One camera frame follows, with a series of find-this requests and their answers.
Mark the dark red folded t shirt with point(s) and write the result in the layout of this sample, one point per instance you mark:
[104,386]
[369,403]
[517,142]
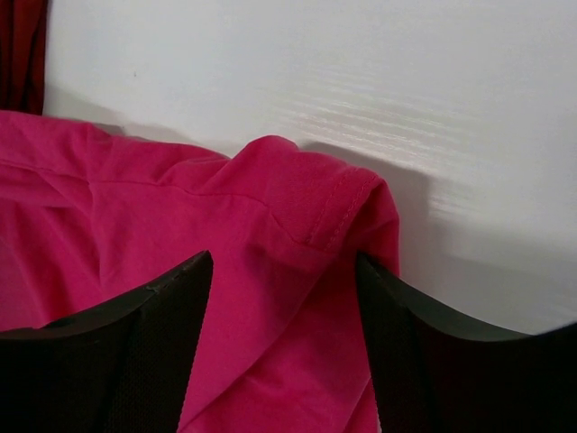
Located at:
[23,48]

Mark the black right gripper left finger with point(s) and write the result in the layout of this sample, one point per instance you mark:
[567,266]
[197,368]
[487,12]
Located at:
[121,366]

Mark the pink t shirt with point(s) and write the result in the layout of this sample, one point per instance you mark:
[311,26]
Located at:
[86,216]

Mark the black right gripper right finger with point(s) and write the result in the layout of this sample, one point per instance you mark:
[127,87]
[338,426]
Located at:
[435,369]

